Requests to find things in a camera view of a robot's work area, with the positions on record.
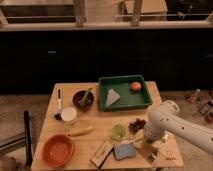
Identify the white cup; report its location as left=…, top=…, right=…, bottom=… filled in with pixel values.
left=61, top=107, right=77, bottom=125

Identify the green plastic tray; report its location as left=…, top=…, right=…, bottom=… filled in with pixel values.
left=99, top=75, right=152, bottom=111

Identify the small dark round object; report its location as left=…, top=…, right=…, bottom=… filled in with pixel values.
left=54, top=113, right=62, bottom=120

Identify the dark brown bowl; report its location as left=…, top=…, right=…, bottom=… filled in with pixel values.
left=73, top=90, right=94, bottom=111

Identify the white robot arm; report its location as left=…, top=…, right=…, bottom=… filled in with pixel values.
left=143, top=100, right=213, bottom=155

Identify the grey folded cloth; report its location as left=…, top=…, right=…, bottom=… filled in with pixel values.
left=105, top=89, right=120, bottom=107

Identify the wooden block box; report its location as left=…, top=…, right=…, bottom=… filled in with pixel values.
left=90, top=141, right=113, bottom=168

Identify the black chair leg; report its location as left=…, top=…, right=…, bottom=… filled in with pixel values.
left=24, top=111, right=33, bottom=166

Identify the black and white marker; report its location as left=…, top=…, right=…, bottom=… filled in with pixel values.
left=57, top=89, right=62, bottom=111

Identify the orange fruit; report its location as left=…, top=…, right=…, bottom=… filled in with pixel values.
left=130, top=82, right=142, bottom=92

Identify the green utensil in bowl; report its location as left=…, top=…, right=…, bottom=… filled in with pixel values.
left=80, top=88, right=92, bottom=107

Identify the orange plastic bowl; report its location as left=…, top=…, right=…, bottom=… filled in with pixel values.
left=42, top=134, right=75, bottom=168

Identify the blue sponge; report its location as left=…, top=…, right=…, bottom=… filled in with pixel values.
left=114, top=143, right=136, bottom=160

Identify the brown dried food pile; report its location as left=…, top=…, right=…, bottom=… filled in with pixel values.
left=128, top=119, right=146, bottom=135

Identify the green plastic cup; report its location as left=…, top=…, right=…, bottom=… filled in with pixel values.
left=112, top=124, right=126, bottom=141

